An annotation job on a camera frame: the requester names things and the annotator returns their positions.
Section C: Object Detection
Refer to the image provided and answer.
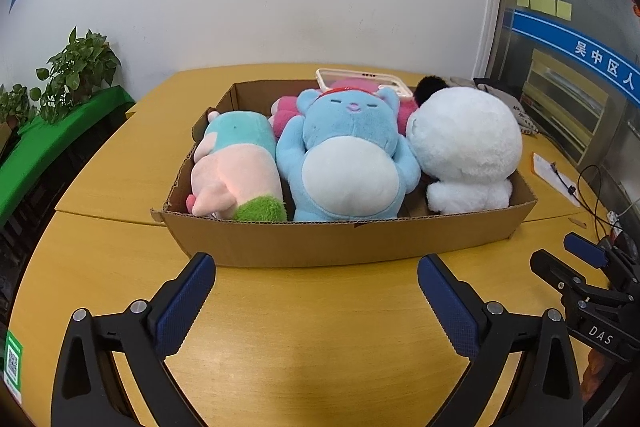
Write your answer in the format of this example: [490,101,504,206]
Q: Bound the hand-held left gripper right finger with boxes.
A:
[417,253,585,427]

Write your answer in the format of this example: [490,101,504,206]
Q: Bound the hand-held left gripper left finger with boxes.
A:
[50,252,217,427]

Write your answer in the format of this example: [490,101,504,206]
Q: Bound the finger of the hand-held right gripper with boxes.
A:
[563,232,640,290]
[529,248,590,303]

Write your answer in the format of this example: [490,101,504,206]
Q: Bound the brown cardboard box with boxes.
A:
[150,79,538,269]

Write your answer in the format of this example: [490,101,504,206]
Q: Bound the teal pink plush doll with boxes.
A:
[186,108,290,223]

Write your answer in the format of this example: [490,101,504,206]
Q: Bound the white plush toy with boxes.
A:
[405,76,523,215]

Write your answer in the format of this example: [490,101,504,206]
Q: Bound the blue plush toy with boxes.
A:
[275,87,422,223]

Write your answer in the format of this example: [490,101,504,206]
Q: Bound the pink plush bear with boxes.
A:
[270,78,420,138]

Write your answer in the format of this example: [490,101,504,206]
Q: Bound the clear phone case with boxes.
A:
[315,68,415,98]

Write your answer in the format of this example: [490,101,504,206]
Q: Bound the person's right hand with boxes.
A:
[580,349,613,395]

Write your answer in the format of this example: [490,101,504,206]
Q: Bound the white paper card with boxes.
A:
[531,152,586,208]

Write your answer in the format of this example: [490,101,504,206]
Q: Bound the grey folded cloth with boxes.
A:
[447,76,541,138]

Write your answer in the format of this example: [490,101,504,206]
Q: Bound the green square sticker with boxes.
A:
[4,329,26,400]

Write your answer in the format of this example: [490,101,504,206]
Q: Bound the blue window banner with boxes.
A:
[510,7,640,108]

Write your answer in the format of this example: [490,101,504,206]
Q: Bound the large leafy potted plant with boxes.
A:
[30,26,123,125]

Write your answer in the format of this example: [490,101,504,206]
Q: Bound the small leafy potted plant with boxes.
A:
[0,83,38,130]

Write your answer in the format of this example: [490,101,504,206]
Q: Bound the black cable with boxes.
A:
[550,162,623,240]

